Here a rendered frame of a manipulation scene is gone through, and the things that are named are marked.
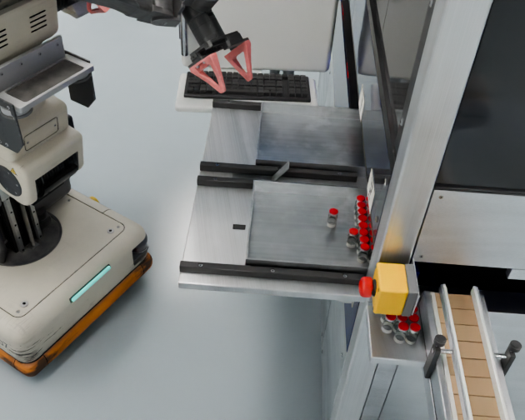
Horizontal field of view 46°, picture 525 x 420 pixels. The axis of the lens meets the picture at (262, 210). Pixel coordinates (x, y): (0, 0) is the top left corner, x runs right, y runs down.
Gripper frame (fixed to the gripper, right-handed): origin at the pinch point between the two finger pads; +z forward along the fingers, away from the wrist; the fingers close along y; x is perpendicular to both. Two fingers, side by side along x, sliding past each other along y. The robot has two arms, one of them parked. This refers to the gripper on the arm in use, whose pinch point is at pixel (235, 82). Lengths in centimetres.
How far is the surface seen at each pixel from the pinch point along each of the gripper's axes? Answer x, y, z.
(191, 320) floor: 103, 38, 61
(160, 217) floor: 130, 72, 24
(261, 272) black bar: 10.9, -9.9, 37.5
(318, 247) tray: 6.1, 5.3, 40.6
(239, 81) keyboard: 45, 58, -5
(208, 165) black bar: 29.4, 11.1, 12.7
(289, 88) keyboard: 33, 64, 5
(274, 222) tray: 14.8, 6.1, 31.5
